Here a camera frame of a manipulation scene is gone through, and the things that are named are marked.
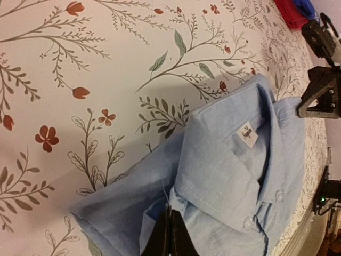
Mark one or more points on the folded pink garment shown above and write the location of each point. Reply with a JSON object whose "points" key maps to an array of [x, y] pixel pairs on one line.
{"points": [[291, 15]]}

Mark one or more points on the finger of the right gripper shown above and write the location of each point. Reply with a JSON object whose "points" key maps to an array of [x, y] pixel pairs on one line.
{"points": [[322, 96]]}

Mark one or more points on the light blue shirt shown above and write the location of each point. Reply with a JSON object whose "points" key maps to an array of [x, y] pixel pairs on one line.
{"points": [[234, 173]]}

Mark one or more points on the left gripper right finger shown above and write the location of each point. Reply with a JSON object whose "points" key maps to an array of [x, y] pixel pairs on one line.
{"points": [[181, 243]]}

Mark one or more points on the floral table mat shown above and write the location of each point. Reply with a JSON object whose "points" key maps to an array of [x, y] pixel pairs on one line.
{"points": [[88, 88]]}

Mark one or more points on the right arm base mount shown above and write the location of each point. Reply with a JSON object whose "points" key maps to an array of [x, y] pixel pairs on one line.
{"points": [[327, 194]]}

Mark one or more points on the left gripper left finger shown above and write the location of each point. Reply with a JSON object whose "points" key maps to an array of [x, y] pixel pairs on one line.
{"points": [[159, 242]]}

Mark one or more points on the blue printed t-shirt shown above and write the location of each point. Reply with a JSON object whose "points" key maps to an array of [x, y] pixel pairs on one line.
{"points": [[305, 8]]}

